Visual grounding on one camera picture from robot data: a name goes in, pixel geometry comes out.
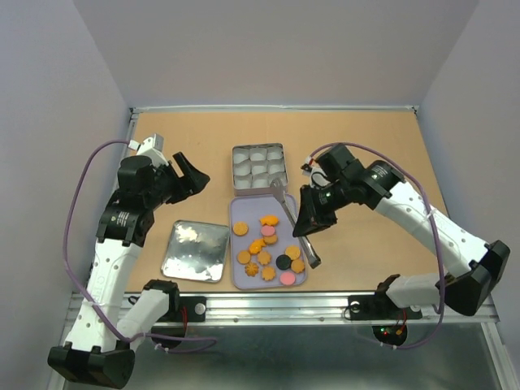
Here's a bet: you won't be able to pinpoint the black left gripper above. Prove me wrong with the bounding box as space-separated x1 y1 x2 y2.
145 151 210 209

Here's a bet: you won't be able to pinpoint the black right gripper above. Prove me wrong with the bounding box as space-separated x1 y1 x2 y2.
292 178 352 238

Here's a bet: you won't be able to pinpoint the orange fish cookie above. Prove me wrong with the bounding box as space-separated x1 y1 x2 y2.
259 214 280 227
249 238 267 254

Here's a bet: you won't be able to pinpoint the pink round cookie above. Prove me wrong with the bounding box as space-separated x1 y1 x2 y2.
279 271 296 286
261 225 275 236

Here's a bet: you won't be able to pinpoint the brown scalloped cookie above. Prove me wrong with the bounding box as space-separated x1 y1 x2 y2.
290 258 306 274
263 234 278 245

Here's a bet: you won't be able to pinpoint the metal tongs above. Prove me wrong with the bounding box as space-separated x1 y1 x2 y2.
270 178 321 269

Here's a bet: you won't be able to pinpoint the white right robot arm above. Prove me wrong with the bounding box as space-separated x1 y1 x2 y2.
292 142 510 317

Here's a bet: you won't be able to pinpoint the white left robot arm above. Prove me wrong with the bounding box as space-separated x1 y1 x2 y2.
48 153 210 389

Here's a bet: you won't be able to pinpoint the black sandwich cookie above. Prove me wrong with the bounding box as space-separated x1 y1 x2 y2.
275 254 293 271

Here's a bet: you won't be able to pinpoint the lavender plastic tray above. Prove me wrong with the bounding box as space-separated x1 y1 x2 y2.
229 195 306 290

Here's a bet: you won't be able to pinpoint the tan maple leaf cookie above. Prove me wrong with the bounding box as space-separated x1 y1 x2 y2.
257 250 271 266

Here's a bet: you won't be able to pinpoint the silver tin lid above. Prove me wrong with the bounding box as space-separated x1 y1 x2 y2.
161 220 230 284

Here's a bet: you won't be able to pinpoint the round dotted biscuit left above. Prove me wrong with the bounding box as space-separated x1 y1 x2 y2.
232 221 249 236

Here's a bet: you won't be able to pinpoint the tan leaf cookie lower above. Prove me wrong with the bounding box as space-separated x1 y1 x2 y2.
261 266 276 281

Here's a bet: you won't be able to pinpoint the square cookie tin with cups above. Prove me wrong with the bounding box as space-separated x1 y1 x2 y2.
232 143 288 197

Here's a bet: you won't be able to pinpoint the plain round tan cookie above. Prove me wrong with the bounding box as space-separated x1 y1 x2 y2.
236 250 251 265

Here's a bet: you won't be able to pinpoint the swirl flower cookie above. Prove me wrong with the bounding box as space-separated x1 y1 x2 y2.
245 262 259 277

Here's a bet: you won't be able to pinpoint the circuit board with leds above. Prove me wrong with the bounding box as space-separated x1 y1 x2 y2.
372 324 408 348

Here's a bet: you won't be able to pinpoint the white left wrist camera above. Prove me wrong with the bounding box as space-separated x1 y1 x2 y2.
136 133 167 167

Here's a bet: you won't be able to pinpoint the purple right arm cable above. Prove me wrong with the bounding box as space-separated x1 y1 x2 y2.
306 141 446 350

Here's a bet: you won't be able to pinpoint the aluminium mounting rail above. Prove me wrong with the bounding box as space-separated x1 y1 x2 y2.
48 288 499 390

